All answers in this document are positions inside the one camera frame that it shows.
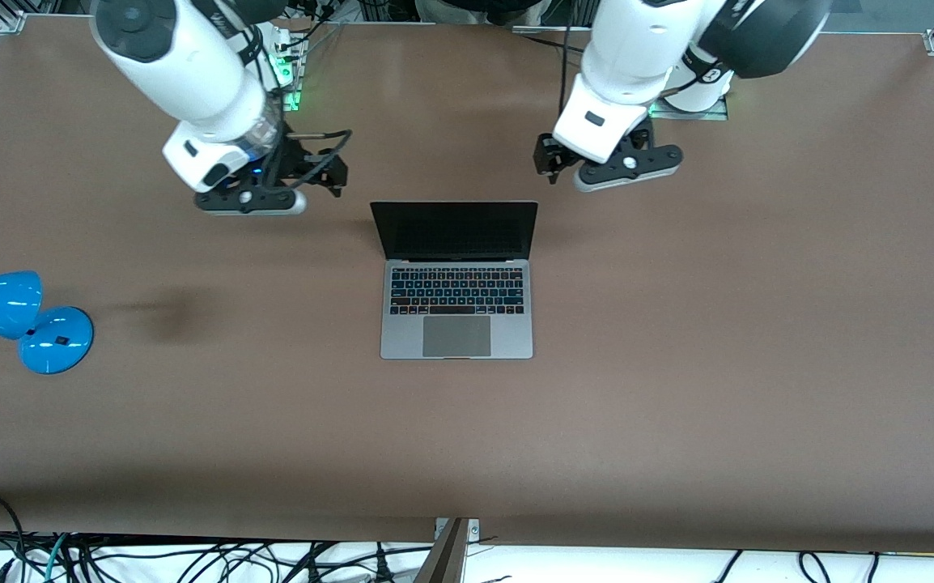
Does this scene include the person in beige trousers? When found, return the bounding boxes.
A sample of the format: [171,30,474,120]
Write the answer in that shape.
[414,0,555,27]

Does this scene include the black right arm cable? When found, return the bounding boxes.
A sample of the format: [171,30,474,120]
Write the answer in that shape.
[282,128,353,176]

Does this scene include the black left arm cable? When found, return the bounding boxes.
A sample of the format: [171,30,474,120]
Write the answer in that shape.
[561,0,578,114]

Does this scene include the blue desk lamp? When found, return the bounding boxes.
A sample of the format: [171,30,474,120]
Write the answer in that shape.
[0,270,96,376]

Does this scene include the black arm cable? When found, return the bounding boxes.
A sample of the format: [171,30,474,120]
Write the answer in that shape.
[282,128,353,176]
[561,0,578,114]

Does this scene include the long black table cable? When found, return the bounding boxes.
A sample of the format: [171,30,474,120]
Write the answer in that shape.
[516,32,591,56]

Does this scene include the black base cable bundle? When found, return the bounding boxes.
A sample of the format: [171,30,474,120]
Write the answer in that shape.
[273,0,348,51]

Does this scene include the small metal bracket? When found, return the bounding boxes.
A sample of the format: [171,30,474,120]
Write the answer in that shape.
[434,518,481,542]

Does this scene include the brown table cover sheet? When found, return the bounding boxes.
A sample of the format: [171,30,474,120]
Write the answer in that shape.
[0,11,934,556]

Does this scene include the silver grey laptop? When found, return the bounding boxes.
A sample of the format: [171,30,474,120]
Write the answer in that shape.
[370,201,539,360]

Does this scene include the teal floor cable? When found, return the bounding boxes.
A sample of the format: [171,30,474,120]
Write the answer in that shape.
[43,532,73,583]

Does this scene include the metal post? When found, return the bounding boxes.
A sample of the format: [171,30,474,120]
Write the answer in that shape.
[414,518,469,583]

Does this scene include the tangled black floor cables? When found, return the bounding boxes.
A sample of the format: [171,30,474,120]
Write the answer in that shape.
[62,536,437,583]

